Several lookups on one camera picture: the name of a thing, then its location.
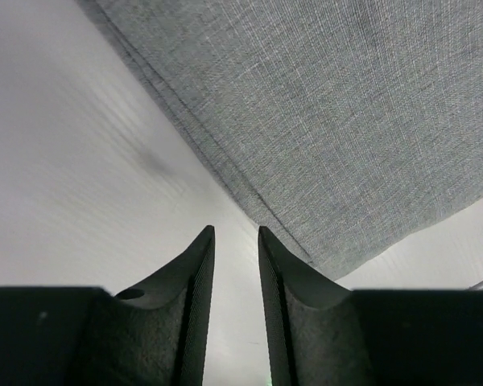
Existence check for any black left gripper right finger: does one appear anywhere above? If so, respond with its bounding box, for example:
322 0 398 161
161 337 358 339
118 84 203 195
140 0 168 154
258 227 483 385

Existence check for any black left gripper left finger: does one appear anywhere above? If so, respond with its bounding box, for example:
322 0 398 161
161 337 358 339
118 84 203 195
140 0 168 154
0 226 215 385

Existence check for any grey cloth napkin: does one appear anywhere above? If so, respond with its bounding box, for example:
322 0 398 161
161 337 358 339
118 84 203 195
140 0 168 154
81 1 483 278

